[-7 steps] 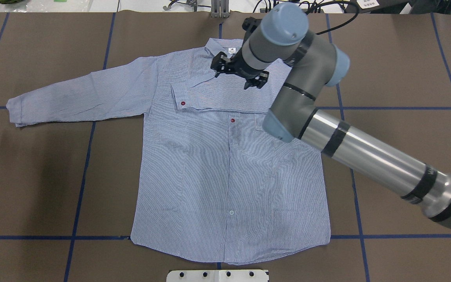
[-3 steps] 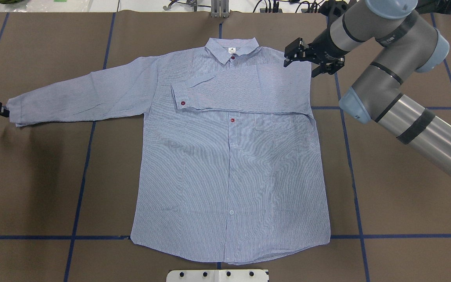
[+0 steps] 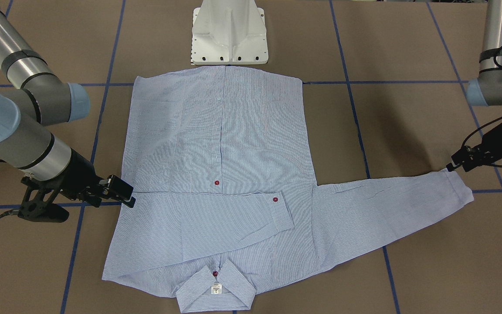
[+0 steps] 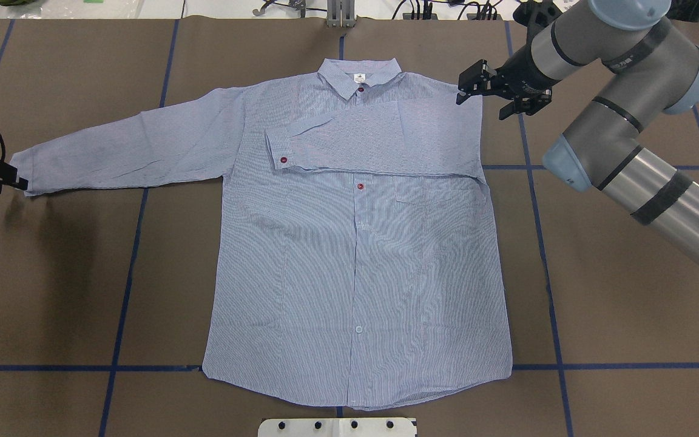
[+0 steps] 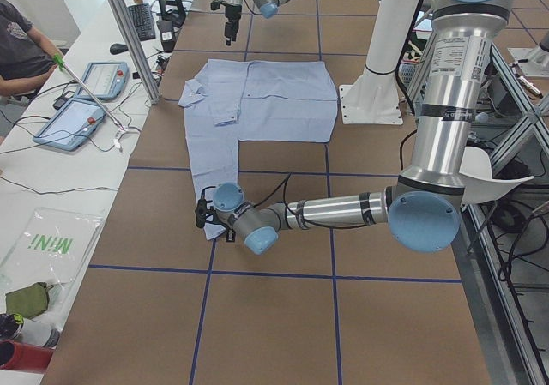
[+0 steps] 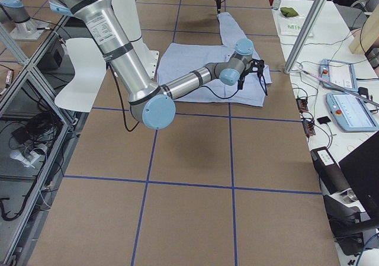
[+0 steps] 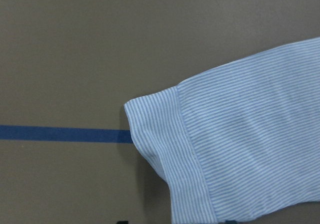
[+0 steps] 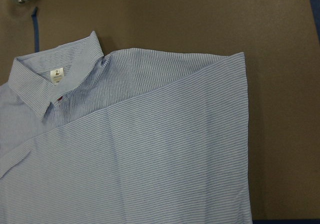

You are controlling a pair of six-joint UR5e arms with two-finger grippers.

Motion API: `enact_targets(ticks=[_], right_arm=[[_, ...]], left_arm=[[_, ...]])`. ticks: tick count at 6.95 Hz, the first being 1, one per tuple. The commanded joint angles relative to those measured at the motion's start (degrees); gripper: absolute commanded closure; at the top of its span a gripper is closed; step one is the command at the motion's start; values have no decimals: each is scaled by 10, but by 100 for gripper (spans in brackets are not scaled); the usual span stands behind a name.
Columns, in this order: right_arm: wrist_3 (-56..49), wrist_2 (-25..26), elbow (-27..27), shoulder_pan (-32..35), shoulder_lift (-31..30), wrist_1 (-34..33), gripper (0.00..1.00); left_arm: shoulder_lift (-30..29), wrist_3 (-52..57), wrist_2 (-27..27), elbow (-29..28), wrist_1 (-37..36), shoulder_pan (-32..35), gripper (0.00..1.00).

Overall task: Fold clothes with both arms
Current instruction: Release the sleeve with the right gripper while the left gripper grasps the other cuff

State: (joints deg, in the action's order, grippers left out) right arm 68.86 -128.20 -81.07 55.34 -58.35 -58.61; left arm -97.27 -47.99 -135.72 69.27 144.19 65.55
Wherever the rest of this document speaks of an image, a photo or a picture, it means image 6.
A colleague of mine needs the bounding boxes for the blue striped button shirt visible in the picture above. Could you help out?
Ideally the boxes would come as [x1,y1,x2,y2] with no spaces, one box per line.
[157,12,272,107]

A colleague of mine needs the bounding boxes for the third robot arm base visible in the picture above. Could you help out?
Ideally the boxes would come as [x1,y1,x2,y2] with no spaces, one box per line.
[1,0,50,41]

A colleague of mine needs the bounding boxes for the clear bag green lettering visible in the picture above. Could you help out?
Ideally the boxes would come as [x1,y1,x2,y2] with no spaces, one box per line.
[277,14,306,36]

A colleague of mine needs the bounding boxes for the green cloth pouch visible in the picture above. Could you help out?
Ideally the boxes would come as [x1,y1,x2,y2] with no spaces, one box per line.
[280,7,299,18]

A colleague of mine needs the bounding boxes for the upper blue teach pendant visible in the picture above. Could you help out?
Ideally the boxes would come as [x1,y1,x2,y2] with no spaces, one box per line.
[319,59,358,92]

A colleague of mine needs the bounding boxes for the blue teach pendant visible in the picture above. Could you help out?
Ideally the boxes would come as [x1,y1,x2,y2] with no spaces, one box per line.
[325,93,378,132]
[319,59,358,92]

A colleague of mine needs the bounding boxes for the lower blue teach pendant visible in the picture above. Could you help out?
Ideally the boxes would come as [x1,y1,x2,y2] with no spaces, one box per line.
[325,93,378,132]

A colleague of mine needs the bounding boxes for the black cylinder white label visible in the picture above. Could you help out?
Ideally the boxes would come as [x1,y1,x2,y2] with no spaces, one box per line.
[310,147,350,194]

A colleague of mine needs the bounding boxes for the white plastic chair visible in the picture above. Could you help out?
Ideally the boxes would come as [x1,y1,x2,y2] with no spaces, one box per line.
[54,38,107,113]

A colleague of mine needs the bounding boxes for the white power strip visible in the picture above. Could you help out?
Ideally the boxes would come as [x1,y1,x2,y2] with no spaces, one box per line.
[9,147,47,169]

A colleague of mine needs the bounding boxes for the grey aluminium camera post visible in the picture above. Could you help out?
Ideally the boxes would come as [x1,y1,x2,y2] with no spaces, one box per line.
[284,0,327,74]

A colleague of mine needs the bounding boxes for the aluminium frame rail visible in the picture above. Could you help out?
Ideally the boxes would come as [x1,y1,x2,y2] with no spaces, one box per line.
[1,18,81,265]

